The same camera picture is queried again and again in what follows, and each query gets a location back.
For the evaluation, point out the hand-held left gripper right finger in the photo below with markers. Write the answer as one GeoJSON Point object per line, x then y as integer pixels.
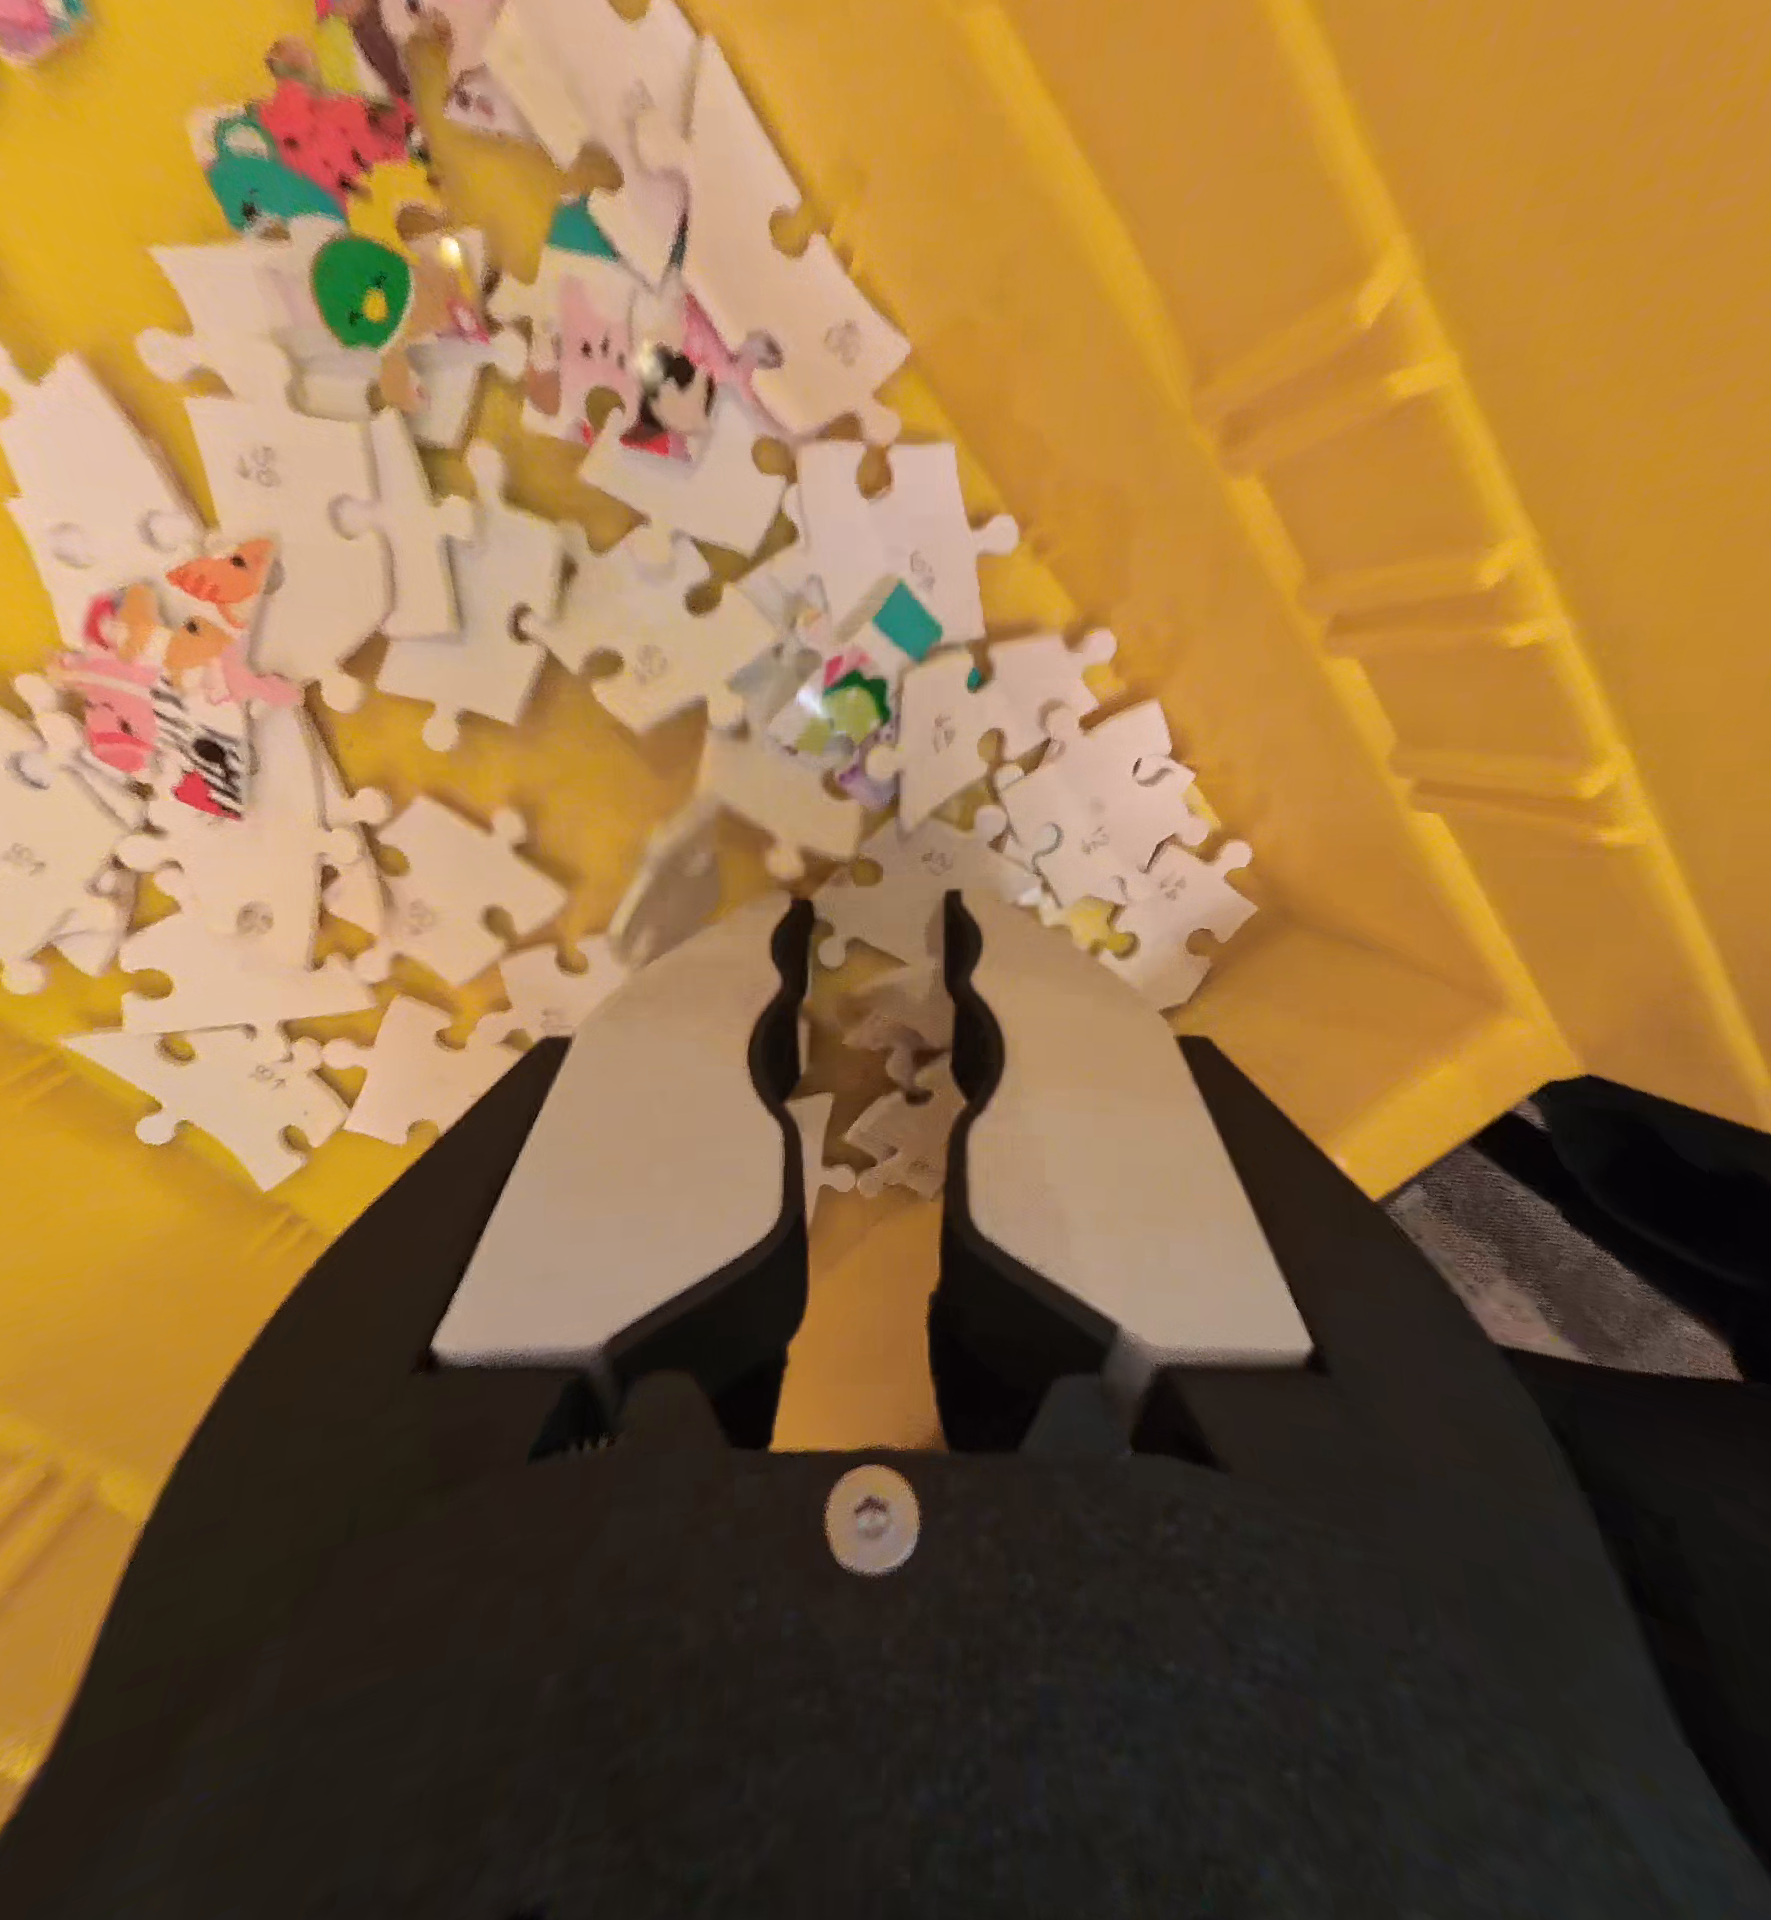
{"type": "Point", "coordinates": [1125, 1186]}

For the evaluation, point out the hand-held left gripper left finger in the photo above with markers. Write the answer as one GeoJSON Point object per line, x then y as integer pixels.
{"type": "Point", "coordinates": [632, 1186]}

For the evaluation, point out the pile of mixed puzzle pieces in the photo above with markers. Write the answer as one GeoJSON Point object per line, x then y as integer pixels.
{"type": "Point", "coordinates": [449, 601]}

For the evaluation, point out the yellow plastic bin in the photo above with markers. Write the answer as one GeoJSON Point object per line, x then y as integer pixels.
{"type": "Point", "coordinates": [1425, 450]}

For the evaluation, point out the person's dark clothing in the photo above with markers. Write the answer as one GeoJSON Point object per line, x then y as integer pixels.
{"type": "Point", "coordinates": [1724, 1426]}

